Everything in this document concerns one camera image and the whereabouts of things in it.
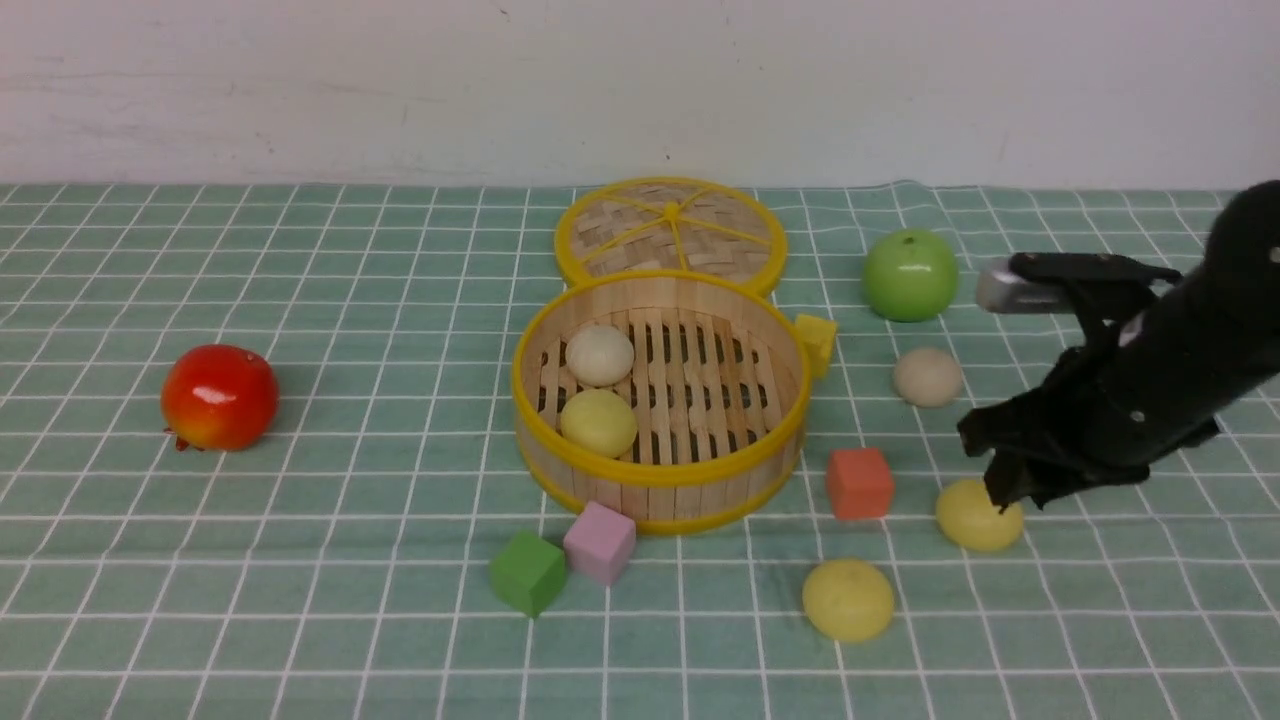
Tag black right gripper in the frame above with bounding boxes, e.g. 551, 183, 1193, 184
957, 291, 1222, 512

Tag yellow bun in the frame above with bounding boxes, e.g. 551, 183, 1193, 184
559, 389, 637, 459
801, 557, 896, 643
934, 477, 1025, 553

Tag white bun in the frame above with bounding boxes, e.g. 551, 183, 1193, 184
892, 346, 965, 407
564, 325, 635, 388

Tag yellow bun front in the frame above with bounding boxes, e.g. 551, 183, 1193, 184
801, 557, 896, 643

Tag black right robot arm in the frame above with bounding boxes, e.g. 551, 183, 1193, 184
957, 181, 1279, 509

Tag bamboo steamer tray yellow rim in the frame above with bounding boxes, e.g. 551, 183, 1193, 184
509, 272, 815, 536

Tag woven bamboo steamer lid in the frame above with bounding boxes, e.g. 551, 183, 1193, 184
553, 177, 788, 297

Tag orange foam cube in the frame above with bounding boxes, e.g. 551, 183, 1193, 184
826, 447, 896, 521

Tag green toy apple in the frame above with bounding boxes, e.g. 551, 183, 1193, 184
861, 228, 959, 323

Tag yellow foam cube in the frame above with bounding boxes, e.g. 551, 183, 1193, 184
794, 314, 838, 379

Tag pink foam cube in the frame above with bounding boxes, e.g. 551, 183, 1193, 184
562, 501, 637, 587

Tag green foam cube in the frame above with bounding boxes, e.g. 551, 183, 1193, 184
489, 530, 568, 619

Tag green checked tablecloth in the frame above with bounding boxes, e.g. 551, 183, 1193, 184
1, 181, 1279, 719

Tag red yellow toy pomegranate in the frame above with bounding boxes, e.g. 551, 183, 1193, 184
160, 345, 280, 452

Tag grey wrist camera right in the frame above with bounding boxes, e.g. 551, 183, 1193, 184
975, 252, 1183, 316

